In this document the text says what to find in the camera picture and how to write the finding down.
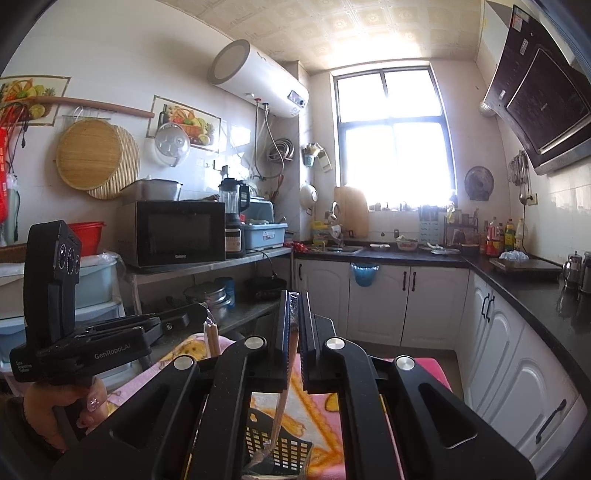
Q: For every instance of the fruit wall poster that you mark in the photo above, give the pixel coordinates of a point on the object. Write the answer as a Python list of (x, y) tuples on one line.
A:
[(27, 90), (194, 122)]

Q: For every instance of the steel shelf table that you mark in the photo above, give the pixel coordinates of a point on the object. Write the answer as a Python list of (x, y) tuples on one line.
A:
[(207, 265)]

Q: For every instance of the hanging wall basket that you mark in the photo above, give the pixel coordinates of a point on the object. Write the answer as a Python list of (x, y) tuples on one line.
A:
[(316, 157)]

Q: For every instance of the steel steamer pot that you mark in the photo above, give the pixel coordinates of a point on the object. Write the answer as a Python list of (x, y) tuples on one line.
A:
[(205, 297)]

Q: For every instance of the pink printed bear blanket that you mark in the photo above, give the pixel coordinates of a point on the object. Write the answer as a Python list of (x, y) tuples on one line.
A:
[(330, 443)]

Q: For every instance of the black kitchen countertop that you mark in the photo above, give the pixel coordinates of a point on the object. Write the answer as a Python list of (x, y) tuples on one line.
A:
[(531, 300)]

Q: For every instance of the cluster of hanging kitchen tools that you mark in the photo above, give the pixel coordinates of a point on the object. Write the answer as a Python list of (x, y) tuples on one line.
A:
[(521, 173)]

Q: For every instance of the wooden cutting board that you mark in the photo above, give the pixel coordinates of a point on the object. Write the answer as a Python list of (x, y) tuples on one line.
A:
[(352, 210)]

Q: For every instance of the round bamboo tray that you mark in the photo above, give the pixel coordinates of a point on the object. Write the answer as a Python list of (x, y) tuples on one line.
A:
[(87, 154)]

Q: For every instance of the metal french press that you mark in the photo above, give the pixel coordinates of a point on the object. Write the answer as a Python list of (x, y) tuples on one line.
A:
[(572, 272)]

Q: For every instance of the kitchen window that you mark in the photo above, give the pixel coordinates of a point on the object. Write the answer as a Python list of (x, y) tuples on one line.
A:
[(392, 138)]

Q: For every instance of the cluster of condiment bottles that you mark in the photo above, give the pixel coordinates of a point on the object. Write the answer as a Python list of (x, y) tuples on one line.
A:
[(501, 237)]

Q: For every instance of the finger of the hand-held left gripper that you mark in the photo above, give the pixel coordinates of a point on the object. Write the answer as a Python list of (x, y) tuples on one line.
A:
[(180, 316)]

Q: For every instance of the grey-green knife holder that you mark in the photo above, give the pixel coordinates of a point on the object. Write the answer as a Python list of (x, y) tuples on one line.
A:
[(431, 221)]

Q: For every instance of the blue-grey plastic dish box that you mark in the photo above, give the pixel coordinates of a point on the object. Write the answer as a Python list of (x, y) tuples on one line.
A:
[(263, 236)]

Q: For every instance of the small dark wall fan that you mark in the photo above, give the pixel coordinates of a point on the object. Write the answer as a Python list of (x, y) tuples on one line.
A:
[(479, 183)]

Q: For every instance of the dark metal kettle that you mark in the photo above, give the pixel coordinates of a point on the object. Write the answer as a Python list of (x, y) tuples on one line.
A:
[(586, 272)]

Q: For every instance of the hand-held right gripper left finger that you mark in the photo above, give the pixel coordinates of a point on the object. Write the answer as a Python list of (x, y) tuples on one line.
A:
[(282, 323)]

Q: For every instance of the metal pot with lid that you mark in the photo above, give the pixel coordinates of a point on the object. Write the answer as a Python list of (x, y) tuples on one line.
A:
[(150, 190)]

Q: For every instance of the white hanging colander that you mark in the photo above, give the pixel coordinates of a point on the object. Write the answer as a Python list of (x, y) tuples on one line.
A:
[(308, 197)]

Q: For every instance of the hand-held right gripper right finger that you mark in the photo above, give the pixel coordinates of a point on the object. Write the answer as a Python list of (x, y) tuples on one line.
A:
[(307, 332)]

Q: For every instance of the blue hanging waste bin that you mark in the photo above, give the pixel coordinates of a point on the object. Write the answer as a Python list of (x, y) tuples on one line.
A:
[(364, 274)]

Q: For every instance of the person's left hand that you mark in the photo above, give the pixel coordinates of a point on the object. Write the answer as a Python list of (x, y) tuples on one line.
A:
[(46, 401)]

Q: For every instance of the person's left forearm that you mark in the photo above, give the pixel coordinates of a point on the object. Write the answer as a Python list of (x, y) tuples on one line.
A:
[(18, 438)]

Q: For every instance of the green perforated utensil holder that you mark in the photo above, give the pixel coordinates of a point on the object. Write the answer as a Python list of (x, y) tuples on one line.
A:
[(295, 450)]

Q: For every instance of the black frying pan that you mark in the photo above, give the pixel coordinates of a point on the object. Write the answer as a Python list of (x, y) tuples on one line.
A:
[(263, 288)]

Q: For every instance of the red plastic basin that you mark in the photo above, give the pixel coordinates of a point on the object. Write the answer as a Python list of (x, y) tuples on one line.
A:
[(90, 237)]

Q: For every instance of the black blender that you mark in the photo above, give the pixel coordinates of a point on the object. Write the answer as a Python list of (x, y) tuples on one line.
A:
[(233, 207)]

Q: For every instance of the grey plastic drawer unit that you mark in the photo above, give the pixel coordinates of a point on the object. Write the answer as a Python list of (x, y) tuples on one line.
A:
[(97, 286)]

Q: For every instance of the black glass range hood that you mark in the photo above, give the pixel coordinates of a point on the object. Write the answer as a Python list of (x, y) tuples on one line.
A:
[(540, 101)]

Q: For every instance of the round slatted bamboo mat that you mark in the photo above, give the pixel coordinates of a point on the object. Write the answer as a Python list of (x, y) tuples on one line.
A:
[(129, 170)]

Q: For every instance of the white cylindrical water heater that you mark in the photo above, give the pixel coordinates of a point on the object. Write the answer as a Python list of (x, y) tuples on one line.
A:
[(258, 78)]

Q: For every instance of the black microwave oven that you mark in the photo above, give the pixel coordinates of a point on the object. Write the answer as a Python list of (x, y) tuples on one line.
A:
[(171, 233)]

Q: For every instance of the long wooden rolling pin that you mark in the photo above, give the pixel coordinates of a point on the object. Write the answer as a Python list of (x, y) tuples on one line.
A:
[(92, 105)]

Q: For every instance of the black induction cooktop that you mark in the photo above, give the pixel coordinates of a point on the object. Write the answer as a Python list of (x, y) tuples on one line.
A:
[(526, 267)]

